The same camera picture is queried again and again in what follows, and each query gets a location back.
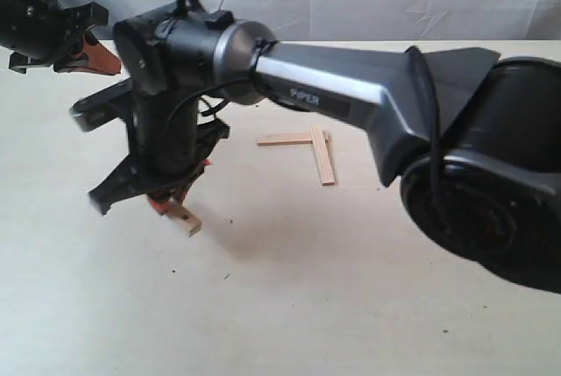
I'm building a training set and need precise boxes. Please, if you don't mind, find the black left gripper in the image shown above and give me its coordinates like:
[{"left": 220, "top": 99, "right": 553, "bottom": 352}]
[{"left": 1, "top": 0, "right": 122, "bottom": 76}]

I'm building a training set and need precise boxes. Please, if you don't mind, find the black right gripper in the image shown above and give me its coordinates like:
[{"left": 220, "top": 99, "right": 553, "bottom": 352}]
[{"left": 89, "top": 95, "right": 230, "bottom": 215}]

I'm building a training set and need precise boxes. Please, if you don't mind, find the wooden stick with two holes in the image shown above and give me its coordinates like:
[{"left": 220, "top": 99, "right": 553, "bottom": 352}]
[{"left": 166, "top": 201, "right": 202, "bottom": 238}]

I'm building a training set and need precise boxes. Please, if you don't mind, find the wooden stick with end hole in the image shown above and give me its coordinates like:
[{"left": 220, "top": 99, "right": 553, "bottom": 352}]
[{"left": 257, "top": 132, "right": 312, "bottom": 146}]

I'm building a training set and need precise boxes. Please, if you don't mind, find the plain wooden stick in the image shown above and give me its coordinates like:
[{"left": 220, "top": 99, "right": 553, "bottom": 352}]
[{"left": 310, "top": 124, "right": 336, "bottom": 186}]

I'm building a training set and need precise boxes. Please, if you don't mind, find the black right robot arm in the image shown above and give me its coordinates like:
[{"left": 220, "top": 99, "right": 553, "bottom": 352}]
[{"left": 85, "top": 7, "right": 560, "bottom": 293}]

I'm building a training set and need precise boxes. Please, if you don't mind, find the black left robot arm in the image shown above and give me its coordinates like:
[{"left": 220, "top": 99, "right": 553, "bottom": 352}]
[{"left": 1, "top": 0, "right": 122, "bottom": 76}]

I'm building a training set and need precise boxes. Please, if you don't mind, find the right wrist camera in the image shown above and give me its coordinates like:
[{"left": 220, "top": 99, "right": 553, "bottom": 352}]
[{"left": 69, "top": 78, "right": 133, "bottom": 132}]

